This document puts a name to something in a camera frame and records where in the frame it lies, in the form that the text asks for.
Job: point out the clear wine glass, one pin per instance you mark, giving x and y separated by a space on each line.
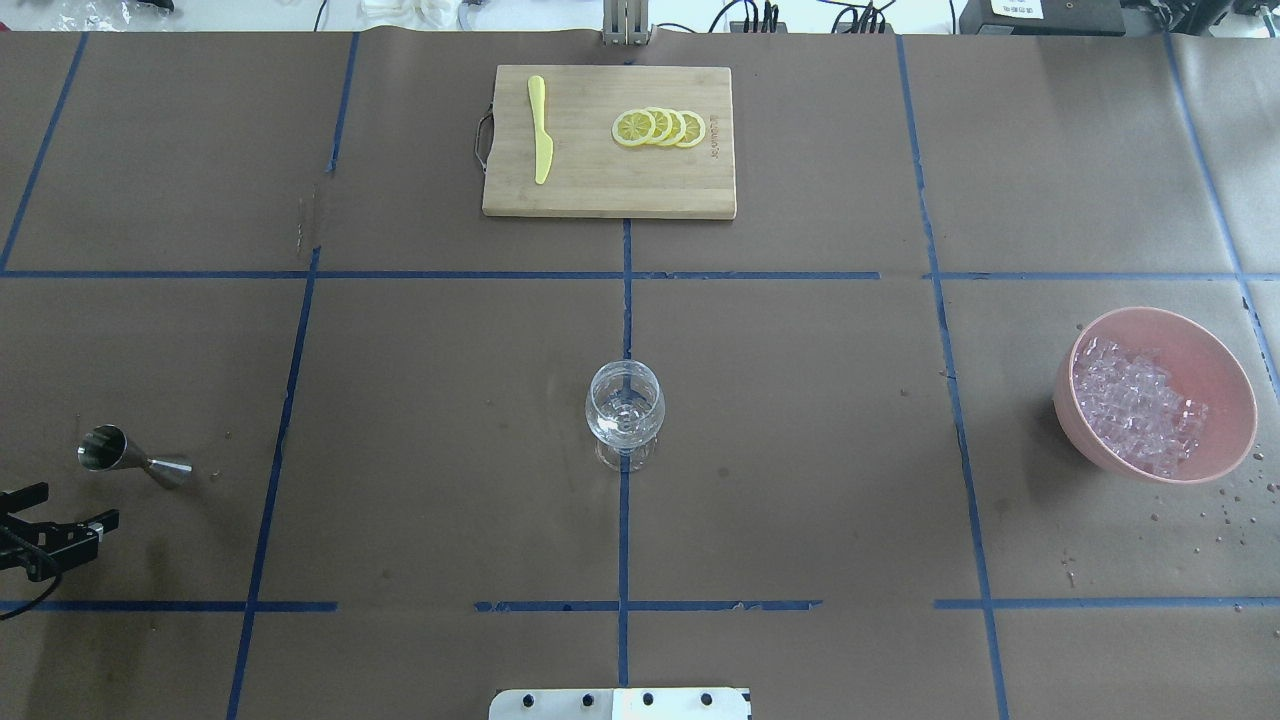
625 409

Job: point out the steel double jigger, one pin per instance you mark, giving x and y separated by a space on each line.
109 448

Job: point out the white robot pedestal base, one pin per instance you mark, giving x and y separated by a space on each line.
623 703

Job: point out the yellow plastic knife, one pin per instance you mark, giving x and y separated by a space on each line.
543 142

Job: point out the bamboo cutting board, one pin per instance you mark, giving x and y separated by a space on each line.
591 175

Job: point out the lemon slice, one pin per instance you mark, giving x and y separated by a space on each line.
662 125
676 128
634 128
694 129

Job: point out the pile of ice cubes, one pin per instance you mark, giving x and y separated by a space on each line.
1127 399

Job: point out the aluminium frame post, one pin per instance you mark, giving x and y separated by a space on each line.
626 23

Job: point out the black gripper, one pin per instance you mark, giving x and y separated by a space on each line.
52 541

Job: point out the pink bowl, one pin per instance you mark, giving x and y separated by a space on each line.
1199 366

